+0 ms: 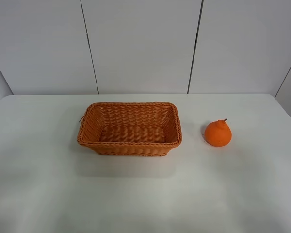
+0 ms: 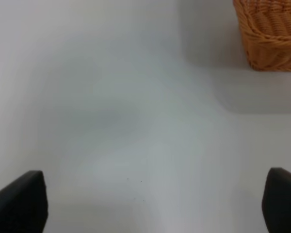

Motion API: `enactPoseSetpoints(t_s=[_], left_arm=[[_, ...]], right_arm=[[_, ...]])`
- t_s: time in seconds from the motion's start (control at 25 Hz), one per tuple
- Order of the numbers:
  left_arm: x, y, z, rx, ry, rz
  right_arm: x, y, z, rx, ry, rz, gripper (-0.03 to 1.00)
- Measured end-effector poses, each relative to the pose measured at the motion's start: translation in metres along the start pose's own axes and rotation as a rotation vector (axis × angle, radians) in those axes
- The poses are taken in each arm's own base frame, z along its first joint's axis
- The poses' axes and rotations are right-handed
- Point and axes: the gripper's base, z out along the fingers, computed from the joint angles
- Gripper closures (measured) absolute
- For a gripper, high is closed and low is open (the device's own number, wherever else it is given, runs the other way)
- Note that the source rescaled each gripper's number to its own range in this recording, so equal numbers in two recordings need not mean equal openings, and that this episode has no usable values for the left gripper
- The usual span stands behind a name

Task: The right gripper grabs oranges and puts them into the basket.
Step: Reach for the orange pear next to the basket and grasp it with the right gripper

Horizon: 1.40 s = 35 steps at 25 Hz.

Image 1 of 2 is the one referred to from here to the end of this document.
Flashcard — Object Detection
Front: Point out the orange with stem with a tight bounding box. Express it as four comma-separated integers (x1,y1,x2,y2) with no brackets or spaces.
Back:
204,118,232,147

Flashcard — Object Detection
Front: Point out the orange wicker basket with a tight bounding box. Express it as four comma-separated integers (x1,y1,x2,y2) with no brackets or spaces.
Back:
77,102,182,157

